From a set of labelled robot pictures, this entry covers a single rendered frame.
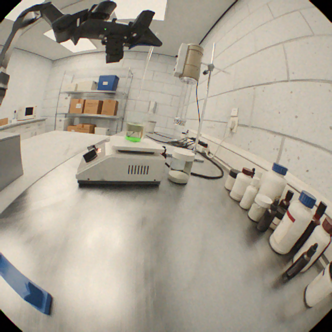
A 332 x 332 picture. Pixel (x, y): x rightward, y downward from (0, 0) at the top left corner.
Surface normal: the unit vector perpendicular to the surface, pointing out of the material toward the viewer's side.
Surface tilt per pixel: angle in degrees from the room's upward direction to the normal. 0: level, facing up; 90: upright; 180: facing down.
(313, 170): 90
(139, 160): 90
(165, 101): 90
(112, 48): 92
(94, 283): 0
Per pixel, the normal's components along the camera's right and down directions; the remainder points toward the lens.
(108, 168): 0.41, 0.37
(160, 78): 0.08, 0.34
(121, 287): 0.20, -0.93
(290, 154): -0.98, -0.16
